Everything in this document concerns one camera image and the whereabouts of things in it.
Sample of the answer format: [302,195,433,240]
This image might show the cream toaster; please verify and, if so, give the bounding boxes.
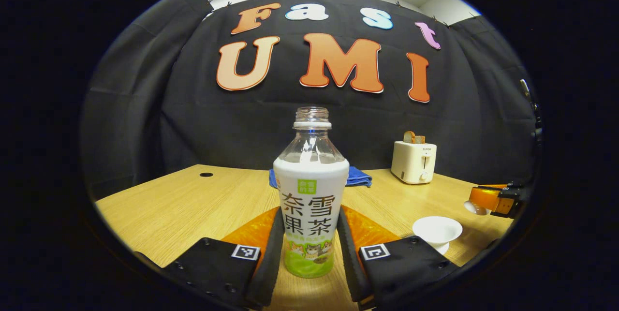
[391,141,437,185]

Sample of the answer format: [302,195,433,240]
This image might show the white teacup lid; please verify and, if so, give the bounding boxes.
[464,200,490,216]

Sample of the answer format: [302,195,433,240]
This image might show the clear water bottle white label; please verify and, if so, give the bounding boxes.
[273,106,350,279]

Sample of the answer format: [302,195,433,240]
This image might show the blue folded towel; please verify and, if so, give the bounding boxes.
[269,166,373,189]

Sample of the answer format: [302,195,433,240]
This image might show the black backdrop cloth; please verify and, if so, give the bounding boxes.
[80,0,545,200]

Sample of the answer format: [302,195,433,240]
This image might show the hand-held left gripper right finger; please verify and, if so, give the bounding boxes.
[337,206,460,311]

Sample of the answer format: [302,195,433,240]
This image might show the white teacup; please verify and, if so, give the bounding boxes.
[412,216,463,250]

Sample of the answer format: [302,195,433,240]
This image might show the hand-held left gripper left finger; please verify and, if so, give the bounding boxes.
[162,207,286,309]

